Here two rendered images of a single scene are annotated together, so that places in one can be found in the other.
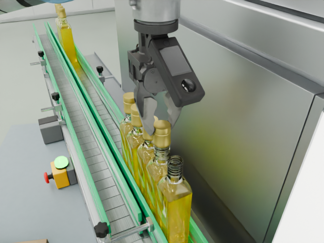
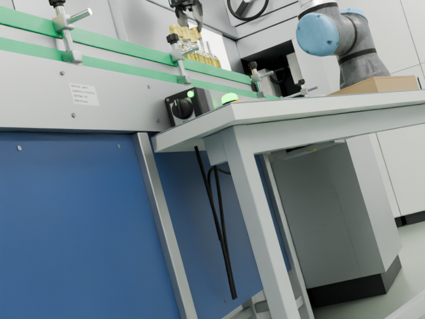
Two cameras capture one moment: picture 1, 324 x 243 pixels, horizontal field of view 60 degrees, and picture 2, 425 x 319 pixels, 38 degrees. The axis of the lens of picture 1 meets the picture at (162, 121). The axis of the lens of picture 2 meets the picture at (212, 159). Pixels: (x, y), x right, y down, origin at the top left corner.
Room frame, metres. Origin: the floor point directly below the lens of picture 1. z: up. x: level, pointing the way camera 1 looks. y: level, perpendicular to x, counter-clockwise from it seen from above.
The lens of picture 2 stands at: (1.86, 1.51, 0.56)
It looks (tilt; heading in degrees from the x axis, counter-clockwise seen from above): 5 degrees up; 228
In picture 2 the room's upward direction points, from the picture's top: 16 degrees counter-clockwise
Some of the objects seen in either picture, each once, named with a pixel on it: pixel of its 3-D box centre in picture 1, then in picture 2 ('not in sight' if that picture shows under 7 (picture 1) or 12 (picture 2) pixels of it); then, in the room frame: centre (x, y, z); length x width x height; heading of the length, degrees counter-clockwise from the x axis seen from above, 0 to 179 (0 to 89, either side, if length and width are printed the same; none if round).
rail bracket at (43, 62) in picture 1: (38, 65); (75, 25); (1.28, 0.60, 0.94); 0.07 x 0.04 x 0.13; 116
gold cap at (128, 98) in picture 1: (130, 102); (175, 31); (0.59, 0.08, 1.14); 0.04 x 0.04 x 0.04
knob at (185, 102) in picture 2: not in sight; (180, 109); (1.01, 0.49, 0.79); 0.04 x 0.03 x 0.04; 116
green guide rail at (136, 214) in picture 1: (69, 76); not in sight; (1.19, 0.43, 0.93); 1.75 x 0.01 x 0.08; 26
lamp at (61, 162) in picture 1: (60, 161); (229, 99); (0.71, 0.34, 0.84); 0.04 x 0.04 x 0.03
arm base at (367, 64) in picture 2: not in sight; (361, 71); (0.28, 0.48, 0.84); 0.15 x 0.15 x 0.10
